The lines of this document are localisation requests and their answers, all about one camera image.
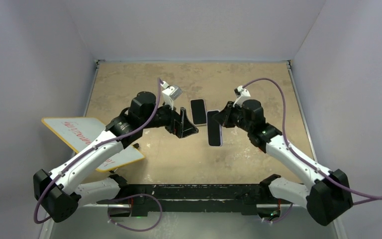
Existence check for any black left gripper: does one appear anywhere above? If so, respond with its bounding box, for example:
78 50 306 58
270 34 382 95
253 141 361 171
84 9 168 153
141 98 197 138

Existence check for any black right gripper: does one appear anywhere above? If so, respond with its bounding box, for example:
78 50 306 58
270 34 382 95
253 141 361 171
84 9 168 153
214 101 253 132

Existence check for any lavender phone case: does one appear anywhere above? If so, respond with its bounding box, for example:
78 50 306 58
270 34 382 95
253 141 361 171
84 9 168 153
206 110 224 147

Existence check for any purple smartphone with black screen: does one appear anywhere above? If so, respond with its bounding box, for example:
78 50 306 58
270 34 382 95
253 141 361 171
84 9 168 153
190 99 207 125

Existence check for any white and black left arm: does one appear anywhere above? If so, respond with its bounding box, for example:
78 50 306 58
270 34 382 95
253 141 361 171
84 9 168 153
33 92 198 224

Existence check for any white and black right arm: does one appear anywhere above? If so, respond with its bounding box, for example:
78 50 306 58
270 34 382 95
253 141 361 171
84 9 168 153
212 100 354 226

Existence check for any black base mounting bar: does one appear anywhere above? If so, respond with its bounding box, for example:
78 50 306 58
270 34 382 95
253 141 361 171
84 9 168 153
96 183 292 219

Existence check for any white board with yellow edge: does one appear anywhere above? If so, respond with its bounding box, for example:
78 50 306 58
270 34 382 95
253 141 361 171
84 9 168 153
42 117 145 172

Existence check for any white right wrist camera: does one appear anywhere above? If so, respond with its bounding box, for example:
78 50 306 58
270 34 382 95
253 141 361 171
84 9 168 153
233 86 251 107

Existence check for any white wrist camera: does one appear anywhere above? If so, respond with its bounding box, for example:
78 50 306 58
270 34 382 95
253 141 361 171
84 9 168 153
160 81 183 111
233 86 251 107

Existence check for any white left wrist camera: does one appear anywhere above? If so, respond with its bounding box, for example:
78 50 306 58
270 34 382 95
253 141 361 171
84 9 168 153
160 81 183 111

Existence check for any aluminium frame rail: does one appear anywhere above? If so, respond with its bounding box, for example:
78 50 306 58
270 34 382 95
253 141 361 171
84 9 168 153
47 184 337 212

